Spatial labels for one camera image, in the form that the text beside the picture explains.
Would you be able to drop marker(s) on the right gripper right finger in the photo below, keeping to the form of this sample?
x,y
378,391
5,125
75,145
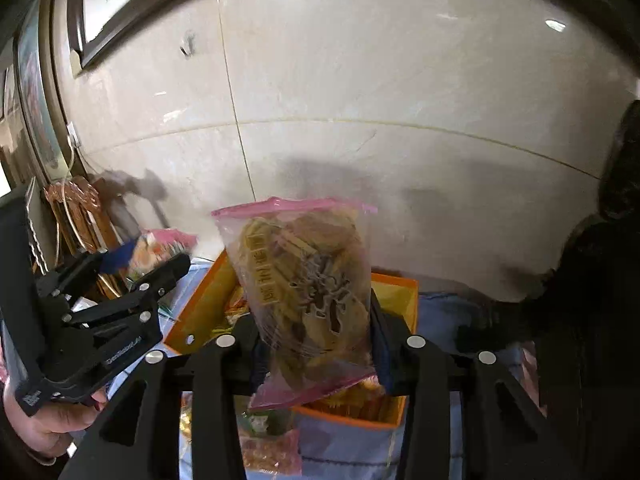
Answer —
x,y
467,417

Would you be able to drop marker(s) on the dark carved wooden furniture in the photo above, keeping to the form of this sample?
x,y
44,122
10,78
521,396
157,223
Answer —
x,y
583,320

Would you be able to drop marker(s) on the metal wall hook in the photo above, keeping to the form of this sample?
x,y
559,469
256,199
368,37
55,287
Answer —
x,y
187,46

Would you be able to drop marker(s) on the pink cookie bag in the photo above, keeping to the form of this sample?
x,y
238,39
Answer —
x,y
154,247
305,269

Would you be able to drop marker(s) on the white wall socket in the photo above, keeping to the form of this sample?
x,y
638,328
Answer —
x,y
73,138

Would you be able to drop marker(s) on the orange cardboard box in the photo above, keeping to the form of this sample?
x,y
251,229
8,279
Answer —
x,y
219,294

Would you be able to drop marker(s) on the carved brown wooden chair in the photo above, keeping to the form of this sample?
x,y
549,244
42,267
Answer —
x,y
83,222

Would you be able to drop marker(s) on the red sausage stick packet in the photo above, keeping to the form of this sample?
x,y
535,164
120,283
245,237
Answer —
x,y
272,454

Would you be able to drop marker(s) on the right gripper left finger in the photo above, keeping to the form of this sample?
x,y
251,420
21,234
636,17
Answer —
x,y
137,435

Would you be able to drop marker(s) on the person's left hand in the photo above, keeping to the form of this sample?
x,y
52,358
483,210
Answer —
x,y
49,432

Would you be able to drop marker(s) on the red framed painting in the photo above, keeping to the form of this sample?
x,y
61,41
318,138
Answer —
x,y
33,98

